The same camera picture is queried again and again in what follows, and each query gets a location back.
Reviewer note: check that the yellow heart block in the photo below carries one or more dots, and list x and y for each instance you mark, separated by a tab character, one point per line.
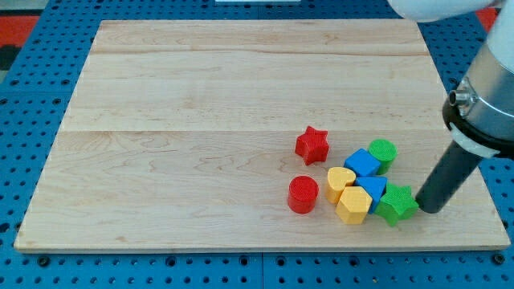
338	178

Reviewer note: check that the yellow hexagon block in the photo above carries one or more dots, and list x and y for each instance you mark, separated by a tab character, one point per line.
353	205

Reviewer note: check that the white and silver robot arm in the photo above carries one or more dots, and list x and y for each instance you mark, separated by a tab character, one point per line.
479	112

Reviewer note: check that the red star block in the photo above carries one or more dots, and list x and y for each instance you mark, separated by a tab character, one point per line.
312	145

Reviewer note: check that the green star block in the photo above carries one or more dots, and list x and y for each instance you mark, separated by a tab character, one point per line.
396	204

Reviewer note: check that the red cylinder block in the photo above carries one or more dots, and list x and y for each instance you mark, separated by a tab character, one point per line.
302	194

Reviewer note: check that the light wooden board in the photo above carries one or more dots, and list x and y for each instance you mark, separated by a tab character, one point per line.
180	137

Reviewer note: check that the blue cube block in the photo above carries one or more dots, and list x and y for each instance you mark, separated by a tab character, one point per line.
362	163

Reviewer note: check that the blue triangle block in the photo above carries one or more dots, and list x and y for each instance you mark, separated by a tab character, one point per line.
375	187

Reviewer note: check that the green cylinder block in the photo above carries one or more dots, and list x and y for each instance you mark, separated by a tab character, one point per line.
385	152

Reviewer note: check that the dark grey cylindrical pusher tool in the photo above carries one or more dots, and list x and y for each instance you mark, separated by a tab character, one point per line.
452	170

